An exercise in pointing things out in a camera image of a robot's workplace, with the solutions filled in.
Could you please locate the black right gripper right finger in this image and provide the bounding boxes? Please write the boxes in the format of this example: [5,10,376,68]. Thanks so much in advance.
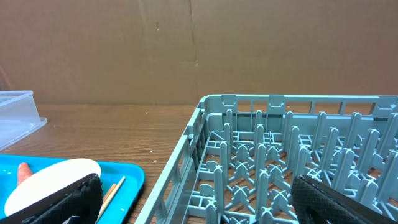
[291,175,395,224]

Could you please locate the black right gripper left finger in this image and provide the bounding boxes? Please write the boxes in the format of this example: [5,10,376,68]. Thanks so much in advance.
[1,173,103,224]

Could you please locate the white bowl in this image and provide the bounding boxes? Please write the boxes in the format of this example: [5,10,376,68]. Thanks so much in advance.
[4,158,101,217]

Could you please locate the orange carrot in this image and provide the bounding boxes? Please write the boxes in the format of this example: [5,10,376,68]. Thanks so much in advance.
[17,162,34,186]

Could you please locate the wooden chopstick right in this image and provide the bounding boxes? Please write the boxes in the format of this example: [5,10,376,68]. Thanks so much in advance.
[96,176,131,223]

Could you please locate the wooden chopstick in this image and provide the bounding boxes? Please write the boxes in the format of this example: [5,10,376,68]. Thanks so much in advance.
[103,184,116,203]
[96,176,131,223]

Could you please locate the wooden chopstick left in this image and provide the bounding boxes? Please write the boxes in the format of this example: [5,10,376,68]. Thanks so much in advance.
[103,184,116,203]

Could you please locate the teal plastic tray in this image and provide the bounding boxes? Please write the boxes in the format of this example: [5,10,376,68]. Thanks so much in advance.
[1,154,145,224]

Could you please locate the grey dish rack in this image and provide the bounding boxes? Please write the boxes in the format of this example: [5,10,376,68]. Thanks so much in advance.
[136,95,397,223]

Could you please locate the clear plastic bin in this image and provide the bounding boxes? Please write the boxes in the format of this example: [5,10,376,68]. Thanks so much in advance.
[0,90,47,151]

